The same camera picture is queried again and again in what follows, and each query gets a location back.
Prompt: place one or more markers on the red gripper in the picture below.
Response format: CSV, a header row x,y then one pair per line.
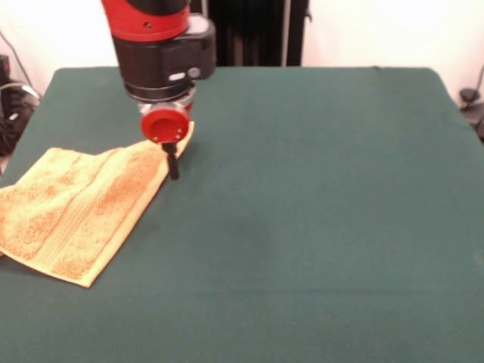
x,y
164,126

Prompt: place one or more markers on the tan terry towel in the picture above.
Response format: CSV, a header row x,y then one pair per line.
x,y
75,211

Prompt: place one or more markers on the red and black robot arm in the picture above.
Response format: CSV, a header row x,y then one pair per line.
x,y
159,49

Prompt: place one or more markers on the dark green table cloth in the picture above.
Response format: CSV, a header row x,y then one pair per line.
x,y
302,227

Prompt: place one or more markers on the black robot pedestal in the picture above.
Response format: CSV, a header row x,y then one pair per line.
x,y
261,34

